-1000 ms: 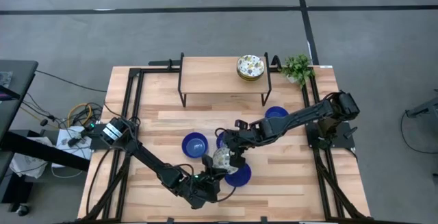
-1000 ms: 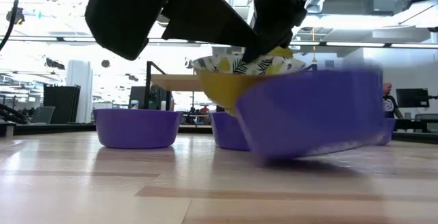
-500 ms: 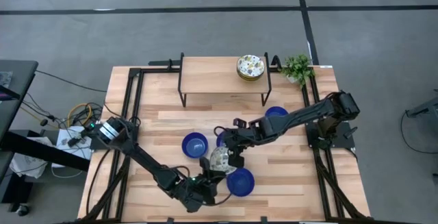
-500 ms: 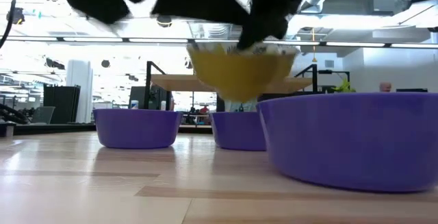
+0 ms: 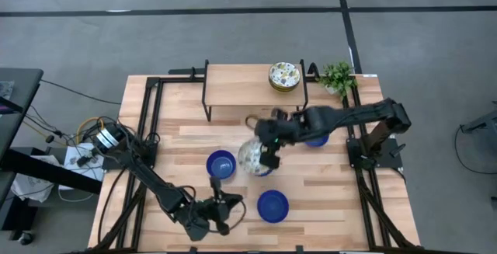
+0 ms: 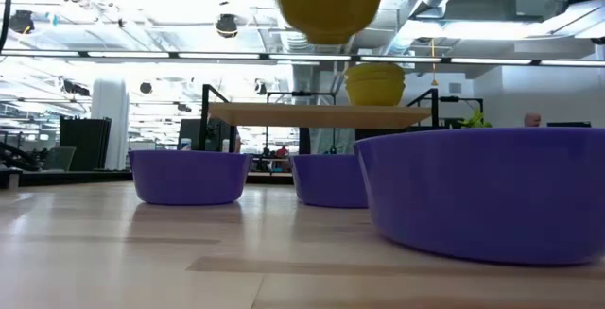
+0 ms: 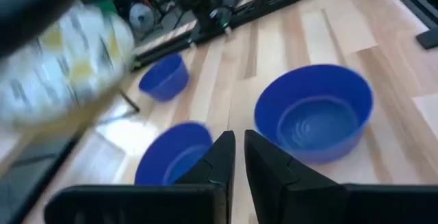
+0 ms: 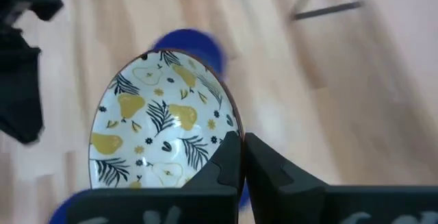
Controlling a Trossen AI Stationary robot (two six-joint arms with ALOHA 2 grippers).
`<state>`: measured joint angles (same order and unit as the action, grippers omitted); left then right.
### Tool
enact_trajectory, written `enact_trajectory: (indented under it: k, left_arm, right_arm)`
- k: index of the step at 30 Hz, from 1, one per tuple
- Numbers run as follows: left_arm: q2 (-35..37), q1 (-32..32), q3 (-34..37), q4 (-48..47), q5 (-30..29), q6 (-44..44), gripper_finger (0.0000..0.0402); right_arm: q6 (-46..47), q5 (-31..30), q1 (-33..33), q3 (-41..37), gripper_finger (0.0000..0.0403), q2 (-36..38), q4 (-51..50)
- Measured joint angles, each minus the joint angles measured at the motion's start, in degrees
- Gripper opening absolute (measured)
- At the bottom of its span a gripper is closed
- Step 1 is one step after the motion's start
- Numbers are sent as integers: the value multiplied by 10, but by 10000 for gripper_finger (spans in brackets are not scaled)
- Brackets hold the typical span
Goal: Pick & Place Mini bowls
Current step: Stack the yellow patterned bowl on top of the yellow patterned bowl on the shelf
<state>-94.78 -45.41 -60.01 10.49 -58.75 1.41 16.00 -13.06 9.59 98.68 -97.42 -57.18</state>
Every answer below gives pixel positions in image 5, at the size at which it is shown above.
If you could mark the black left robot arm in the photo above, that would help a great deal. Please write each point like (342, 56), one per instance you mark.
(151, 180)

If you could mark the grey metal stand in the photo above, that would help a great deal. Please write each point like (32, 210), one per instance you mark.
(481, 124)

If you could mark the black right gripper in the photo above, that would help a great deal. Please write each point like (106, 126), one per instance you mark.
(275, 129)

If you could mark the green plant white pot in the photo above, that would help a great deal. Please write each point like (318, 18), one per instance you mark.
(337, 77)

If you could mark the black caster wheel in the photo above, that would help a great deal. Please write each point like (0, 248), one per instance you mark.
(26, 238)

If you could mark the white paper sheet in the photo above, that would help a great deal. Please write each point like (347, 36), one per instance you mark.
(74, 168)

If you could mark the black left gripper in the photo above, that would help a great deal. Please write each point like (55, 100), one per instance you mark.
(198, 219)

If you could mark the black aluminium table frame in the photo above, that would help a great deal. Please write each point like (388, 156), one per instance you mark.
(152, 82)

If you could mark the wooden shelf black metal legs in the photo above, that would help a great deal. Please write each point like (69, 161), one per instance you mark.
(240, 87)

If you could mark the blue mini bowl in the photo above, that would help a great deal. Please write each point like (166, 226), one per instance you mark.
(221, 164)
(265, 174)
(273, 206)
(317, 143)

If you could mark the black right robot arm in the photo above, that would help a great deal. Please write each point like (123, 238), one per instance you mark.
(361, 114)

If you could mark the black desk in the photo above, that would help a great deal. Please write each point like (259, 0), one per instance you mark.
(21, 87)

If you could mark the white plastic bag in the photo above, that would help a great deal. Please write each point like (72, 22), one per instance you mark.
(33, 186)

